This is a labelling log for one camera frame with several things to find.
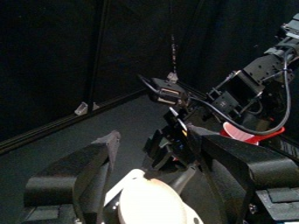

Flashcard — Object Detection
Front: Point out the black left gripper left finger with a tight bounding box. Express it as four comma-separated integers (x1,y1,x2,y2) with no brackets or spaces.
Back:
22,129,122,224

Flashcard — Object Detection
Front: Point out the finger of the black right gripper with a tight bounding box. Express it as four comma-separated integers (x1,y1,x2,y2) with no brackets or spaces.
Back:
166,135,200,173
141,128,173,171

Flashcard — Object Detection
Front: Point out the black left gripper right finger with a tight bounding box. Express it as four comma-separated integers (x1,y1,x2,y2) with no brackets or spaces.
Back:
185,124,299,224

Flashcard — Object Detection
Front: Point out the cream toy squash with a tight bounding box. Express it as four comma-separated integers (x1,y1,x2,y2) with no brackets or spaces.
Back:
104,165,204,224

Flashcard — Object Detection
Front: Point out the red plastic bowl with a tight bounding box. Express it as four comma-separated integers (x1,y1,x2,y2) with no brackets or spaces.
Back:
218,122,285,146

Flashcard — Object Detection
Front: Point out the black cloth curtain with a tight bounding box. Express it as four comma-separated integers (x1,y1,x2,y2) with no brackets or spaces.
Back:
0,0,299,144

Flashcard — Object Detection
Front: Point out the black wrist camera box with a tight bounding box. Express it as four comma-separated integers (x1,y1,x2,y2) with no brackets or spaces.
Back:
149,76,190,107

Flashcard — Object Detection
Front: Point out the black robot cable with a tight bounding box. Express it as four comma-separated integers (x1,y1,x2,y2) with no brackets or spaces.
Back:
189,47,293,137

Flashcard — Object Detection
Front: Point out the black frame rail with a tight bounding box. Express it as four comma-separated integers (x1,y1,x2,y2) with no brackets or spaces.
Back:
0,87,149,156

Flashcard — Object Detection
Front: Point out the thin hanging cord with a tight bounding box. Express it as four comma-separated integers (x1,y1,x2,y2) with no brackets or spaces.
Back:
168,0,178,74

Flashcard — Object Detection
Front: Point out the black frame post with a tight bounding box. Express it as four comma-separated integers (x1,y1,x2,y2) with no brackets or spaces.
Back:
85,0,110,114

